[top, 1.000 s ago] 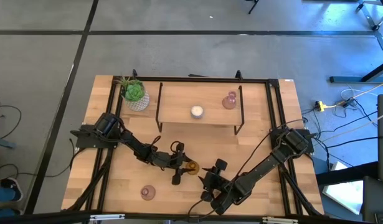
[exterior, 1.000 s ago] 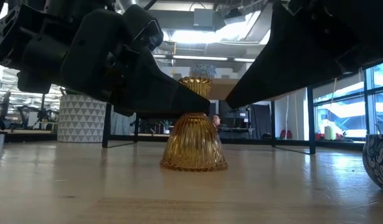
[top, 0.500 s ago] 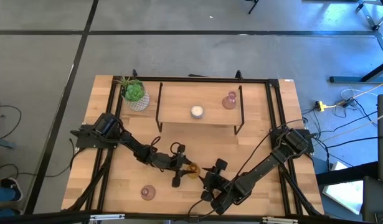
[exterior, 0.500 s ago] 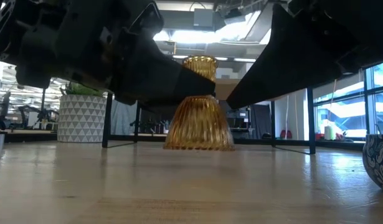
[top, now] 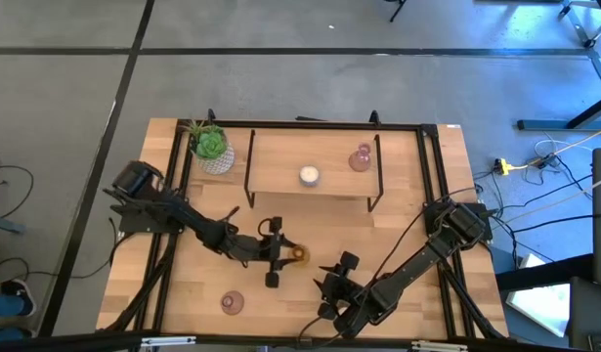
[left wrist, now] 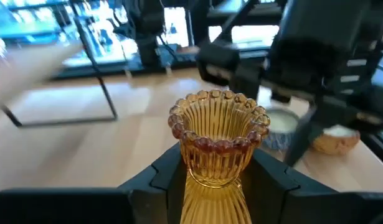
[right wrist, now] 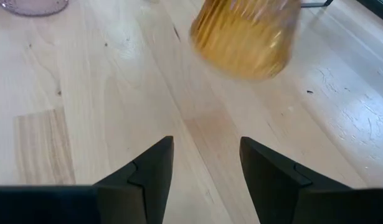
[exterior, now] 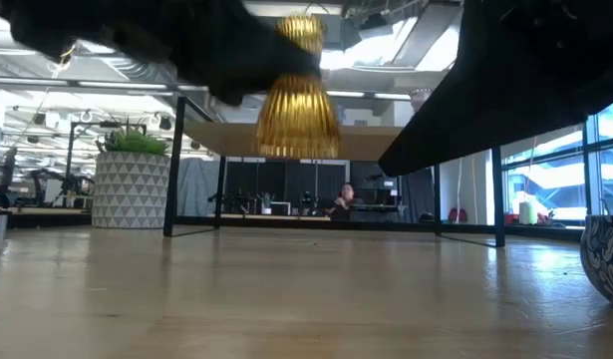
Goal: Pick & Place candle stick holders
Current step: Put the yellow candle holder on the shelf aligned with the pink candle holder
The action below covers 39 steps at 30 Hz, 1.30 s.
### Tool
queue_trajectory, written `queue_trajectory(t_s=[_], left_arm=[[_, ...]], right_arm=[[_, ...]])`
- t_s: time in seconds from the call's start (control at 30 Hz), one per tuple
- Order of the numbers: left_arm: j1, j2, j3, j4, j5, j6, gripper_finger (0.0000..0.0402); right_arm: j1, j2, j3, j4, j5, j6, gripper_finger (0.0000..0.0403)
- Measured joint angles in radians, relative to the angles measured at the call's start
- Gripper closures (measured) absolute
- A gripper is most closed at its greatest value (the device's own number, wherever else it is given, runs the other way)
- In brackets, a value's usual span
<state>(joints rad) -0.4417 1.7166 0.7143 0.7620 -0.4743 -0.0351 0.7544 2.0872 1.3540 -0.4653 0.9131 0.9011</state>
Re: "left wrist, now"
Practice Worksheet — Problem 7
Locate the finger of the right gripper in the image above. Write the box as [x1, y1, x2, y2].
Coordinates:
[283, 101, 324, 167]

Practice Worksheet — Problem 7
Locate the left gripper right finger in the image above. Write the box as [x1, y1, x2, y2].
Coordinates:
[240, 148, 338, 224]

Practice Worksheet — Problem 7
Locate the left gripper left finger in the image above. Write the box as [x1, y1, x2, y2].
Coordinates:
[118, 142, 187, 224]

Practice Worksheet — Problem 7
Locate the amber glass candle stick holder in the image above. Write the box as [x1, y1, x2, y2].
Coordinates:
[168, 89, 272, 224]

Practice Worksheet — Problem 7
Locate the person's forearm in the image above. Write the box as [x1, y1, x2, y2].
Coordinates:
[0, 42, 83, 107]

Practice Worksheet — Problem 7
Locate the blue patterned candle tin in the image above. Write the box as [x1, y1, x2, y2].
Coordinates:
[262, 107, 301, 151]

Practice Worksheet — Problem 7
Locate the orange patterned candle tin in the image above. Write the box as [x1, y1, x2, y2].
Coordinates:
[310, 124, 362, 156]

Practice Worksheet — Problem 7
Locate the black rig frame strut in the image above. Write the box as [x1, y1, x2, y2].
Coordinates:
[209, 0, 264, 43]

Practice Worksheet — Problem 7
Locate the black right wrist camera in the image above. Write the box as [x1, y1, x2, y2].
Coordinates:
[196, 39, 264, 101]

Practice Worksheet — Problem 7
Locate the small wooden shelf black frame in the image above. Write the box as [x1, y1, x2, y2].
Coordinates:
[0, 0, 119, 129]

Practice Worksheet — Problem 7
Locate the black table edge rail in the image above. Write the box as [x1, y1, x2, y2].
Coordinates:
[49, 52, 210, 81]

